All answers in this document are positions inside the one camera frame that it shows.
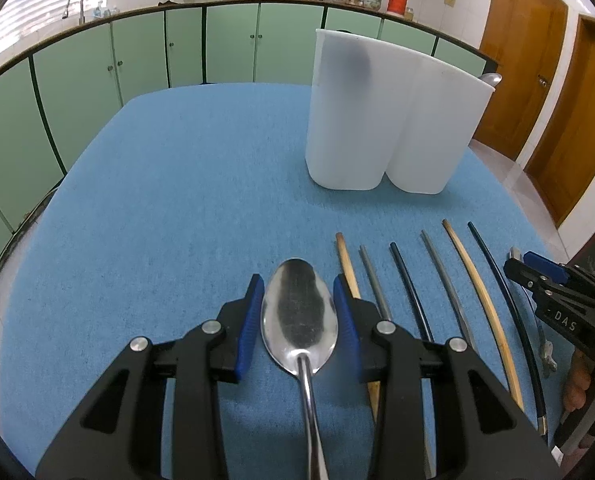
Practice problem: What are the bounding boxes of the blue table mat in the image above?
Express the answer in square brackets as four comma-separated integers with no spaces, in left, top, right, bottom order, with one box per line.
[7,82,585,480]

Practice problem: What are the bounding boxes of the silver metal utensil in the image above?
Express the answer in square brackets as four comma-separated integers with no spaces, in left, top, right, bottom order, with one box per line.
[508,246,558,378]

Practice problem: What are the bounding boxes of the silver metal spoon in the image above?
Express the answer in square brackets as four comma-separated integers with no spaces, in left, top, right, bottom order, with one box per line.
[260,258,339,480]

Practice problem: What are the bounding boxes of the person's right hand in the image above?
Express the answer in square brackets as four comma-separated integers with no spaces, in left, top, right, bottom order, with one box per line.
[561,349,595,413]

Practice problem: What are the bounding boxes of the bamboo chopstick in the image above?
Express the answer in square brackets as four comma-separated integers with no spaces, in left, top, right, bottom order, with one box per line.
[442,219,525,411]
[335,233,382,423]

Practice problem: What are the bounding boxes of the black chopstick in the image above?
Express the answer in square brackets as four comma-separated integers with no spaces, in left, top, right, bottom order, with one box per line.
[467,221,549,437]
[388,242,435,343]

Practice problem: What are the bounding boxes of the white window blinds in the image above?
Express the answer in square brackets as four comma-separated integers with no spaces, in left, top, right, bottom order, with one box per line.
[0,0,110,68]

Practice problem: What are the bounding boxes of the grey chopstick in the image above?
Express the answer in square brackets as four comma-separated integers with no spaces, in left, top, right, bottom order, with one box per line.
[420,230,478,353]
[359,245,393,321]

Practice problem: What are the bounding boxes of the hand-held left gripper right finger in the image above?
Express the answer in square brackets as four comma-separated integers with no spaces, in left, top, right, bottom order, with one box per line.
[332,274,561,480]

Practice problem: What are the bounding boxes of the wooden door with handle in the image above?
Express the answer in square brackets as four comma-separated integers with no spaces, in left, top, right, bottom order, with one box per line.
[472,0,569,161]

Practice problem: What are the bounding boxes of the white plastic utensil holder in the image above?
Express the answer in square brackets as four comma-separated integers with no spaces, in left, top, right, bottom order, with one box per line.
[305,28,496,195]

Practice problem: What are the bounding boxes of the green lower kitchen cabinets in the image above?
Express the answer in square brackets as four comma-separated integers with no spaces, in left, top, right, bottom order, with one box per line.
[0,1,498,306]

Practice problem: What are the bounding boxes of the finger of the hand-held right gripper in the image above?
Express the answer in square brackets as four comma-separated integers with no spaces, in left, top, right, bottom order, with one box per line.
[523,251,578,283]
[503,259,548,302]

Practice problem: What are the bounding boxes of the metal kitchen faucet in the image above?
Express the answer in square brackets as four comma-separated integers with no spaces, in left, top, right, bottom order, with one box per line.
[61,0,85,26]

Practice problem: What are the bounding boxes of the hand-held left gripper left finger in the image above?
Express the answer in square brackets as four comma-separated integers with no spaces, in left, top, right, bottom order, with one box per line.
[36,274,265,480]

